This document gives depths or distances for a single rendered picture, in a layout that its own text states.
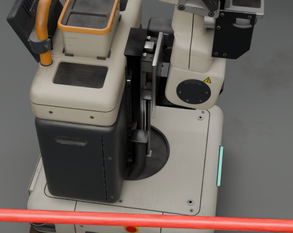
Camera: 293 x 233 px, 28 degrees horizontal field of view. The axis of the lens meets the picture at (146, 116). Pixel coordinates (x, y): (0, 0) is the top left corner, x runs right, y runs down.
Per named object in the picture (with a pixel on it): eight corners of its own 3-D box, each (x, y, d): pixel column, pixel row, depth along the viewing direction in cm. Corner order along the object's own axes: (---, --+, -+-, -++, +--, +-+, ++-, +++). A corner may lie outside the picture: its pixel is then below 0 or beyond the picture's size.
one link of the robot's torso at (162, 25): (136, 116, 190) (136, 59, 171) (149, 58, 208) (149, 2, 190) (218, 125, 187) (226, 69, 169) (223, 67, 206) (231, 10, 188)
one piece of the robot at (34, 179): (29, 203, 210) (26, 189, 204) (57, 119, 238) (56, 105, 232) (36, 204, 210) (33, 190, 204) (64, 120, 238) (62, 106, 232)
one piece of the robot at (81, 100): (47, 218, 208) (9, 38, 146) (82, 109, 244) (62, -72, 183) (140, 231, 204) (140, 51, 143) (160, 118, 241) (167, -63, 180)
